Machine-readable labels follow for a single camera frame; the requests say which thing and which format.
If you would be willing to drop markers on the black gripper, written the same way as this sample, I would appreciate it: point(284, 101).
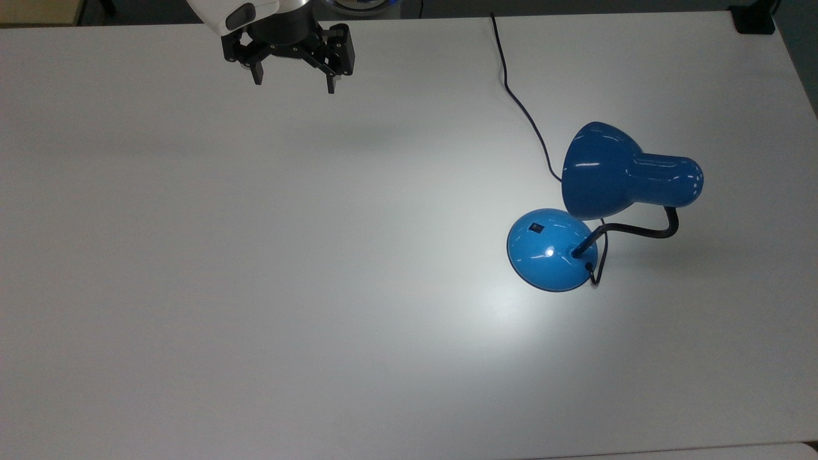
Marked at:
point(284, 38)

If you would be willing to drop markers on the blue desk lamp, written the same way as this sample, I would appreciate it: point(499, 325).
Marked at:
point(613, 172)

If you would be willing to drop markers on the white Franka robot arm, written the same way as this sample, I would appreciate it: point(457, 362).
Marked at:
point(211, 13)

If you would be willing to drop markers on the wooden board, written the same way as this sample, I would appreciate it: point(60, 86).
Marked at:
point(38, 11)

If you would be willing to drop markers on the black table clamp block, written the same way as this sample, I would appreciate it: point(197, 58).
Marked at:
point(753, 20)

